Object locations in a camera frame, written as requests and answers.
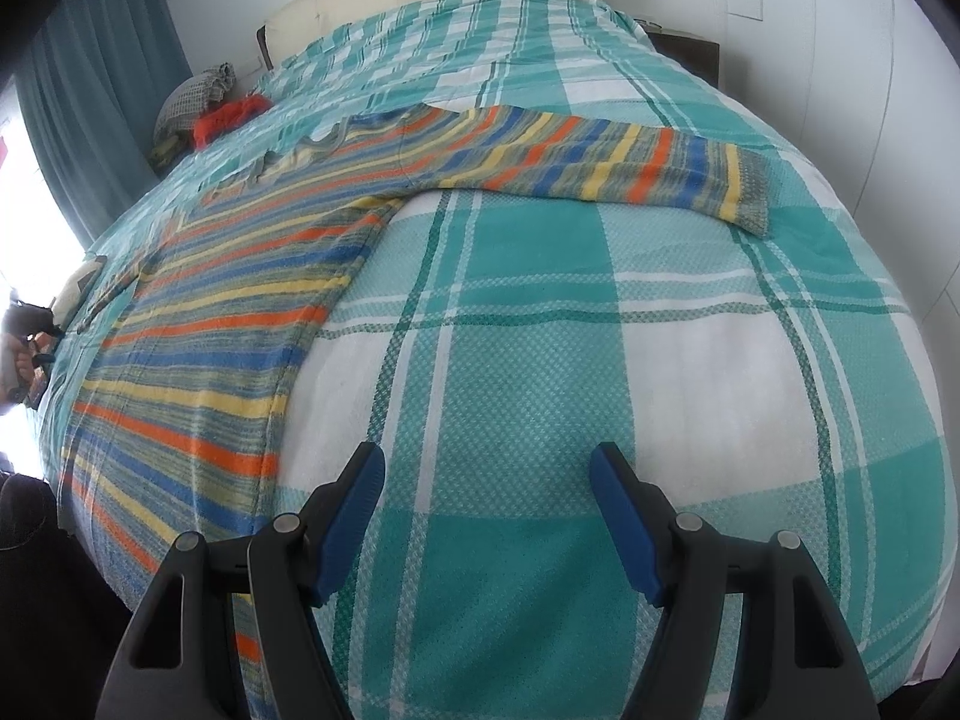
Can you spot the person's left hand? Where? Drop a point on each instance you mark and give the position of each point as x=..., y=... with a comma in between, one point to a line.
x=13, y=364

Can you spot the white and orange object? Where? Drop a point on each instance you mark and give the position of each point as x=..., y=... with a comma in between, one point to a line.
x=79, y=285

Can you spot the dark wooden nightstand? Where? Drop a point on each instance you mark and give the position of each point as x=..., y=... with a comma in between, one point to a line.
x=690, y=52

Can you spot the dark cloth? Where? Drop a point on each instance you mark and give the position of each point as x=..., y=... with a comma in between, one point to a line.
x=45, y=555

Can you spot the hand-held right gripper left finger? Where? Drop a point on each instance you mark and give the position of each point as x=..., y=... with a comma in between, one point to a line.
x=349, y=532

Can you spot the teal plaid blanket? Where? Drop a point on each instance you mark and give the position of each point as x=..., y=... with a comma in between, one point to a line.
x=600, y=315

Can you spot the grey checked cloth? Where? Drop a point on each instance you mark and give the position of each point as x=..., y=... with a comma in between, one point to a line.
x=187, y=101

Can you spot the teal curtain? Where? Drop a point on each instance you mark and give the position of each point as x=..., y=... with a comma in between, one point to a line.
x=97, y=90

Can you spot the striped knit sweater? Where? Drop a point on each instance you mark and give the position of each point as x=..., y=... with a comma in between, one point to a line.
x=225, y=330

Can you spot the red cloth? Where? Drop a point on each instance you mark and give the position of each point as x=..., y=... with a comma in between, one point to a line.
x=225, y=120

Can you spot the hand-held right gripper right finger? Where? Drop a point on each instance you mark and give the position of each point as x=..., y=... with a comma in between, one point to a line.
x=622, y=525

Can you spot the window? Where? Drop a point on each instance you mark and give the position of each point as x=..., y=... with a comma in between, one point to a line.
x=30, y=202

